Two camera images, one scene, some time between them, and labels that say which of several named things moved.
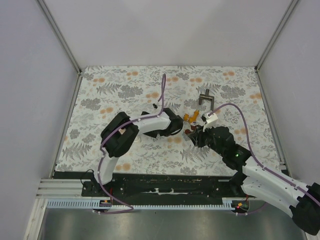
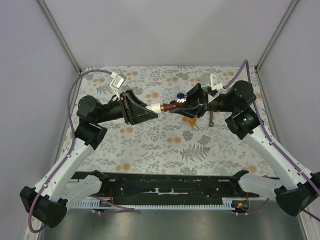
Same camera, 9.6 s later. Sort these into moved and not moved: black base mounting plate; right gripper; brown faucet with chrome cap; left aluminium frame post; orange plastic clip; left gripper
Moved: right gripper; brown faucet with chrome cap; left gripper
Not moved: black base mounting plate; left aluminium frame post; orange plastic clip
